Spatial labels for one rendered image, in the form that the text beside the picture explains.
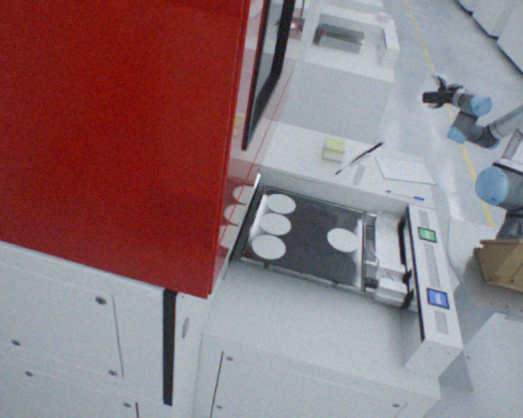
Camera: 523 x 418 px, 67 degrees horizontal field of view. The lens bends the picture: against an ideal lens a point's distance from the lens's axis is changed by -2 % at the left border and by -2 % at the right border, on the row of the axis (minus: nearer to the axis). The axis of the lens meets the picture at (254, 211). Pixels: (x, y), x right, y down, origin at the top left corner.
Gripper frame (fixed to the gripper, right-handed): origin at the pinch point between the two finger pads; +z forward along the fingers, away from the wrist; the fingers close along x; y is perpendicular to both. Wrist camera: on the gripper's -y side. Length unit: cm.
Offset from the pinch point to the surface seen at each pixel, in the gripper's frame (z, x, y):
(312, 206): -48, -25, -67
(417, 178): -40, -24, -24
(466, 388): -53, -132, 9
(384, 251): -66, -36, -49
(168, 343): -112, -16, -113
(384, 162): -30.6, -19.5, -33.7
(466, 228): -46, -45, -4
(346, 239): -63, -31, -61
